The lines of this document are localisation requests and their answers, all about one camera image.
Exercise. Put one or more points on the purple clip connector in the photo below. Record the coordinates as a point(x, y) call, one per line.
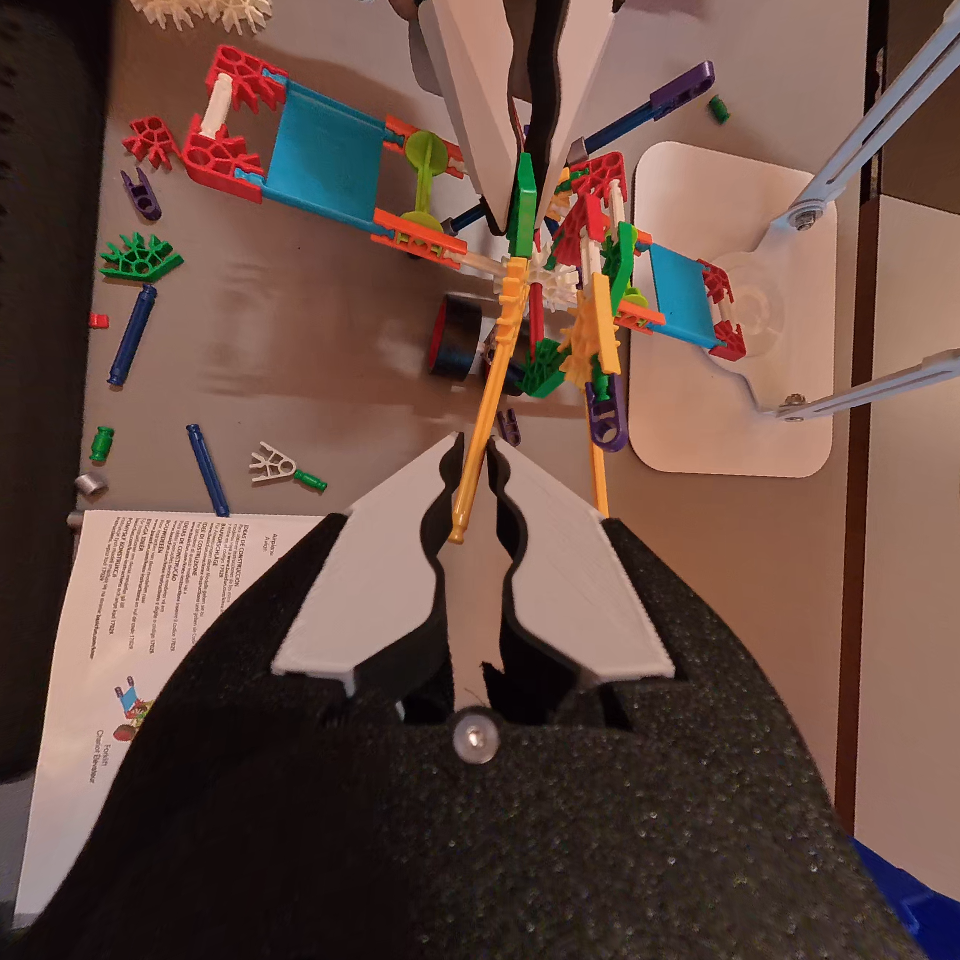
point(508, 426)
point(142, 196)

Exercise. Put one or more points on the dark blue rod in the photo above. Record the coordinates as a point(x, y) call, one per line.
point(208, 469)
point(133, 334)

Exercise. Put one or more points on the red fan connector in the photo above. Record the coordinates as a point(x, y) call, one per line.
point(154, 142)

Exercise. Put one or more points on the blue plastic bin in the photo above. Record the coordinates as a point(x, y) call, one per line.
point(922, 922)

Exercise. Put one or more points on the colourful toy rod airplane model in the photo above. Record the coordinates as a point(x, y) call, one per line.
point(322, 157)

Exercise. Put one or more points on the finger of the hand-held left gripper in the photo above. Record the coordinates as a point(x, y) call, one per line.
point(472, 90)
point(577, 60)

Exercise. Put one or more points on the white instruction booklet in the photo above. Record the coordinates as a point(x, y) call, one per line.
point(112, 637)

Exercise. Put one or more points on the tan connector with green rod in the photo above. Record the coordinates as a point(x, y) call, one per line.
point(274, 465)

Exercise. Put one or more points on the green fan connector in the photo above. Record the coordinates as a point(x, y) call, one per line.
point(521, 202)
point(139, 259)

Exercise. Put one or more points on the black table inset panel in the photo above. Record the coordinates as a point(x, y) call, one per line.
point(930, 180)

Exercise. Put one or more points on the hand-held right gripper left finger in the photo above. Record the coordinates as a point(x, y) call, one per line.
point(360, 592)

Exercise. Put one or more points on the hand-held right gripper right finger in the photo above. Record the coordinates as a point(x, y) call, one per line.
point(585, 592)

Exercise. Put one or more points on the white stand with wooden board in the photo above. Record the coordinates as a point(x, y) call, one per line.
point(675, 420)

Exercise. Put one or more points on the green short rod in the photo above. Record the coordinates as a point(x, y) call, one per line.
point(101, 444)
point(718, 109)

